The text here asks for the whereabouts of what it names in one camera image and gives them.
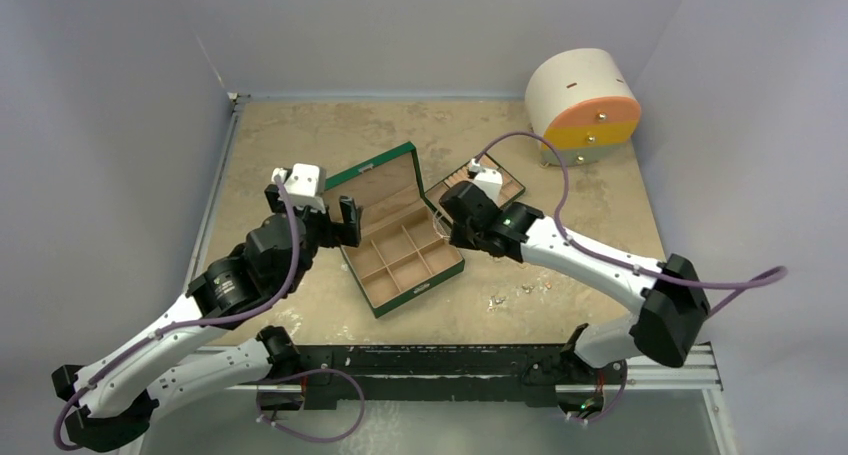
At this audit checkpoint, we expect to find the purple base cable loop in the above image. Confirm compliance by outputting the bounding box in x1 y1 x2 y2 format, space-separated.
255 368 366 444

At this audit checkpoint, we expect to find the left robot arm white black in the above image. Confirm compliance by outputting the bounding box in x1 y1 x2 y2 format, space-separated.
51 185 363 453

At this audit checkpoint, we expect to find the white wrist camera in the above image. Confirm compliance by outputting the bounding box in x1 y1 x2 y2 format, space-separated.
467 158 504 204
271 163 327 213

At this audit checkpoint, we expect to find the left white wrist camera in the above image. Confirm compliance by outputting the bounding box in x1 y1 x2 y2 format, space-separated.
271 163 327 213

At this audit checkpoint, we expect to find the aluminium frame rail left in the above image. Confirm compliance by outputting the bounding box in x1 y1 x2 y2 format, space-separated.
180 93 252 293

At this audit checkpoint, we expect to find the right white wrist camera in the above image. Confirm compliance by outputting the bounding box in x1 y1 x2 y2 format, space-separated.
467 158 504 204

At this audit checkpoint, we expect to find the green jewelry box with lid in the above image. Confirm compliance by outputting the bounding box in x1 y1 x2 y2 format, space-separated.
324 142 465 318

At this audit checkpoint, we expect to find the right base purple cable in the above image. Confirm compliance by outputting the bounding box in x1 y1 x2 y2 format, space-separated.
563 372 629 428

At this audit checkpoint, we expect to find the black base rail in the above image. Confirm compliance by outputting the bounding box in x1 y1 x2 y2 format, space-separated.
265 343 624 414

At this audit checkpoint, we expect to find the round drawer cabinet cream orange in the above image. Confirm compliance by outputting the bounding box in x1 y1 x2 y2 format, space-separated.
524 48 642 166

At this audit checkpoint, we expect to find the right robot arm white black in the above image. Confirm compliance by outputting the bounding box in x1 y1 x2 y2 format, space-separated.
439 181 710 382

